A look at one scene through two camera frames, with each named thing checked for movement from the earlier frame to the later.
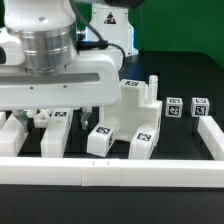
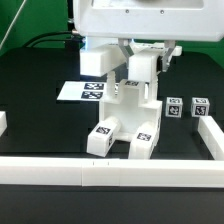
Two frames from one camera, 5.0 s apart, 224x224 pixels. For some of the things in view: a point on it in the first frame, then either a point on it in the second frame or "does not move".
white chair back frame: x=53 y=139 → x=144 y=62
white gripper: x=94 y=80 → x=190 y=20
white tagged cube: x=200 y=106 does not move
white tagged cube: x=174 y=107 does not move
